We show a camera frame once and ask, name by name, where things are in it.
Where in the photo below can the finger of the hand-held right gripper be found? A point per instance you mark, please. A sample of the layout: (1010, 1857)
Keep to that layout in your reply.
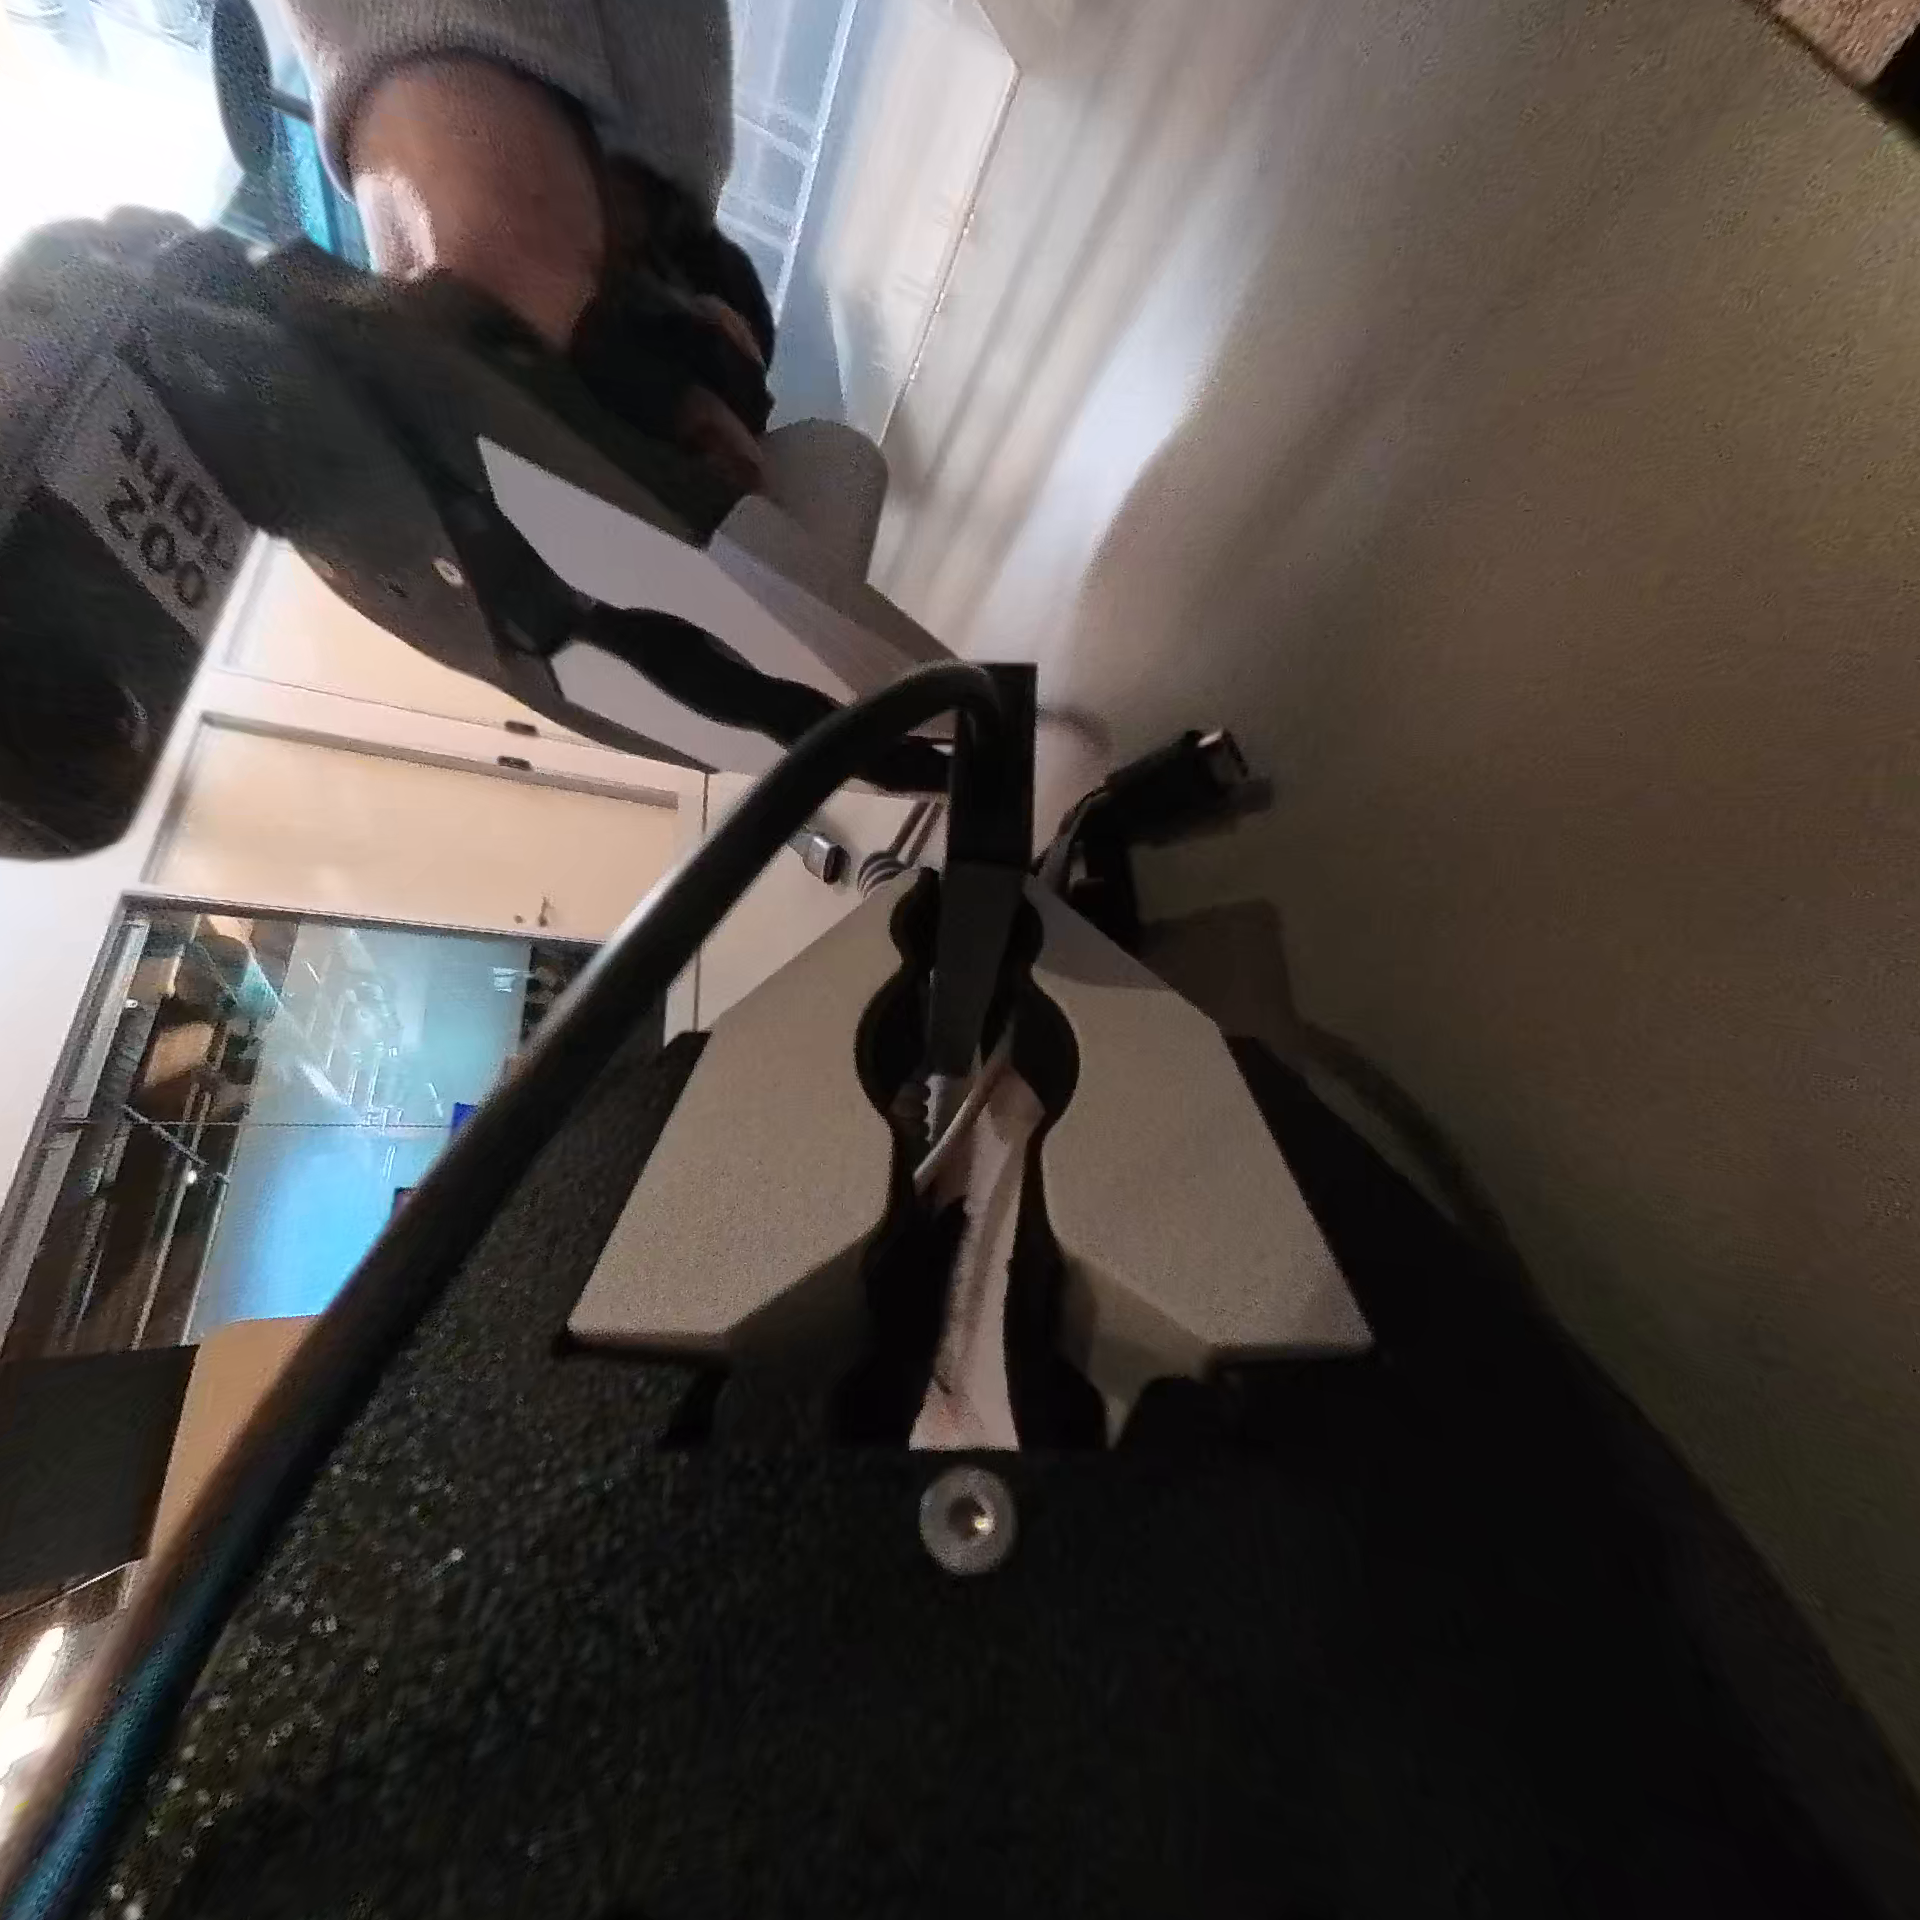
(660, 727)
(616, 539)

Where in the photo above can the white door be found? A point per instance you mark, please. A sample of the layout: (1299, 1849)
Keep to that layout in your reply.
(450, 630)
(434, 818)

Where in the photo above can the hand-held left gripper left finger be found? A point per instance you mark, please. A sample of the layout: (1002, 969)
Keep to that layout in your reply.
(720, 1201)

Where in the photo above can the person's right forearm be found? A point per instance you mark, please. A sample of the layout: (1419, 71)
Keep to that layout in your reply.
(629, 76)

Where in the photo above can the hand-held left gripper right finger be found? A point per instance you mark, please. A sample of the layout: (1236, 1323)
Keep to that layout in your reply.
(1201, 1201)

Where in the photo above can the black usb hub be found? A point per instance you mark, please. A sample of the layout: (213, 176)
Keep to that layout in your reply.
(990, 810)

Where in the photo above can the person's right hand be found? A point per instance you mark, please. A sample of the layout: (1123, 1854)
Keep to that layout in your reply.
(450, 194)

